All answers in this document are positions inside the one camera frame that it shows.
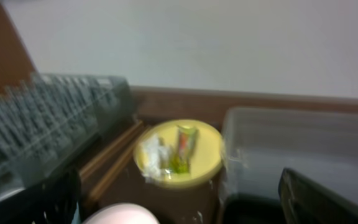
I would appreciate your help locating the grey plastic dish rack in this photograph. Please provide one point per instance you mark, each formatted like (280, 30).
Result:
(47, 122)

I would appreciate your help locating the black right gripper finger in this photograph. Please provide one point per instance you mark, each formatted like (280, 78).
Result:
(304, 201)

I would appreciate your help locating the clear plastic waste bin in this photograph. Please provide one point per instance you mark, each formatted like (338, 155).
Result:
(261, 143)

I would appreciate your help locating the black waste bin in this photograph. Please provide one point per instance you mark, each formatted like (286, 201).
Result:
(248, 209)

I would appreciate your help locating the white tissue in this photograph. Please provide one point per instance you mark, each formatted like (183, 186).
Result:
(157, 159)

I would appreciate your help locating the white cup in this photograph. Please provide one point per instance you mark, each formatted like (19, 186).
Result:
(122, 213)

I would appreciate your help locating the green yellow snack wrapper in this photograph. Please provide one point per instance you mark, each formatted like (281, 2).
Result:
(186, 142)

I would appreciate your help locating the yellow round plate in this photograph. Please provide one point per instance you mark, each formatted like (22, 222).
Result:
(205, 161)

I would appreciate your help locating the wooden chopstick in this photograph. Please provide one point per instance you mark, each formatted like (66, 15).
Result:
(122, 173)
(110, 150)

